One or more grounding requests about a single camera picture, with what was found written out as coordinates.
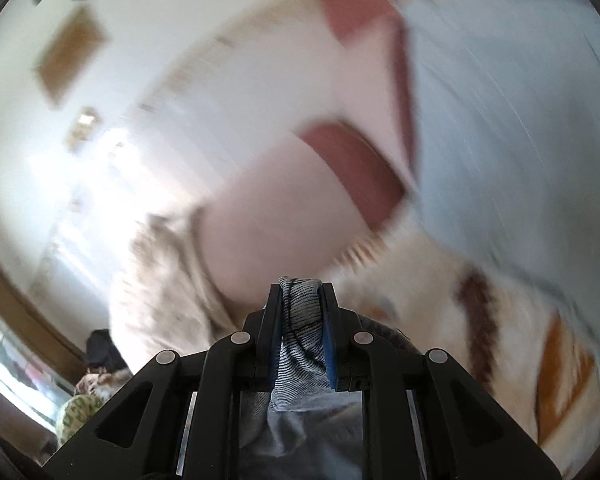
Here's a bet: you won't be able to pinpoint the light blue quilted pillow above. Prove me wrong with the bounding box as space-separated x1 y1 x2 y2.
402 0 600 340

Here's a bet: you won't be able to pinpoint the white patterned pillow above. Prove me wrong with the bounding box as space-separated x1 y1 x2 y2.
108 206 237 373

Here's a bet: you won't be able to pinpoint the pink round bolster cushion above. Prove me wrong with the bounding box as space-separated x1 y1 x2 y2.
197 122 406 310

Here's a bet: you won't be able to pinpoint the beige wall switch panel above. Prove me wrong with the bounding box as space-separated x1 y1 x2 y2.
66 107 102 154

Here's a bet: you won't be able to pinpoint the blue denim jeans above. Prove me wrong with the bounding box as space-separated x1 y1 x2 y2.
237 275 416 480

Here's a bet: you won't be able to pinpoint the brown wooden window frame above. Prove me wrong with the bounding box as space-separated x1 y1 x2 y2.
0 266 86 384

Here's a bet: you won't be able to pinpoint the green white rolled quilt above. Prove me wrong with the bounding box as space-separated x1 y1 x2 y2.
55 394 105 446

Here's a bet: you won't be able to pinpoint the leaf pattern bed blanket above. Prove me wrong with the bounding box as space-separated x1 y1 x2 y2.
72 204 600 453

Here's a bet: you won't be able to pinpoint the black garment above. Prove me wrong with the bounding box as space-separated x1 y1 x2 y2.
86 330 128 373

